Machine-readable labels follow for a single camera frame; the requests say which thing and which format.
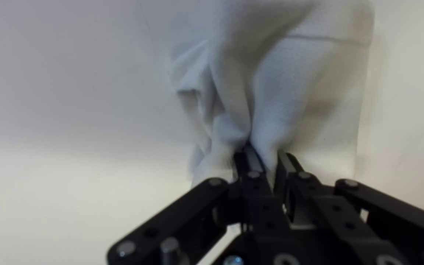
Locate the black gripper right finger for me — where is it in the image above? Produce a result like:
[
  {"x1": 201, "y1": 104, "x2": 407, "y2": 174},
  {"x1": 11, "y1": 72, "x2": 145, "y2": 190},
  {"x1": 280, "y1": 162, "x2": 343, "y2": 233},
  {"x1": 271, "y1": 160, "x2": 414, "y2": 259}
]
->
[{"x1": 274, "y1": 153, "x2": 424, "y2": 265}]

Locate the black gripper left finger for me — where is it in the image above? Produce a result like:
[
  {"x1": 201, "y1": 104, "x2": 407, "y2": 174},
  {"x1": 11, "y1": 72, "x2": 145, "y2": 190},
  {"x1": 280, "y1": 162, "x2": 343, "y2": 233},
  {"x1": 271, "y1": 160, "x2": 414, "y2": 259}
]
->
[{"x1": 106, "y1": 144, "x2": 290, "y2": 265}]

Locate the white cloth towel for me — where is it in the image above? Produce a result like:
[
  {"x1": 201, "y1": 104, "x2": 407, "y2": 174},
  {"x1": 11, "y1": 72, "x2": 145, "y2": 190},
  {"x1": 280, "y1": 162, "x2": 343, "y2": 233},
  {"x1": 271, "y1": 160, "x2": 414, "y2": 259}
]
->
[{"x1": 168, "y1": 0, "x2": 374, "y2": 183}]

